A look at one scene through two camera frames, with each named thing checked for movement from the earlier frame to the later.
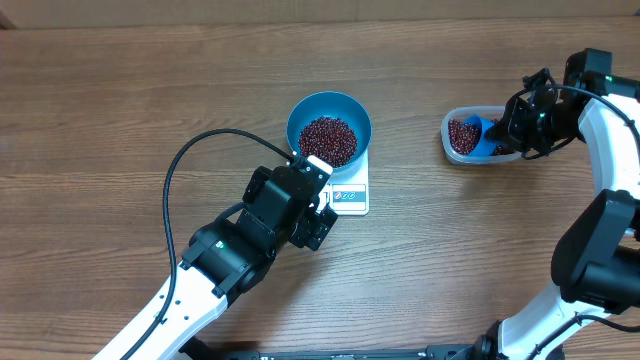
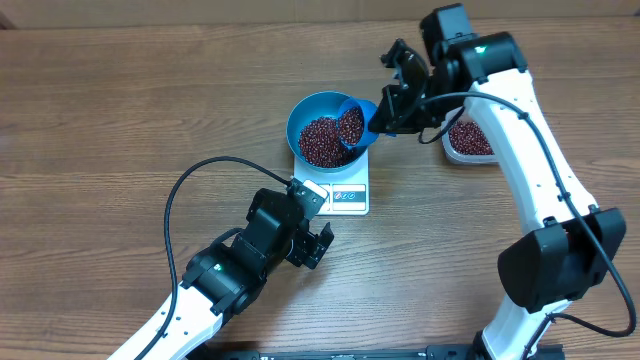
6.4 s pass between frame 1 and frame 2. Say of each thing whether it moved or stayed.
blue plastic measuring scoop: moved
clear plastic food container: stayed
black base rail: stayed
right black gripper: moved
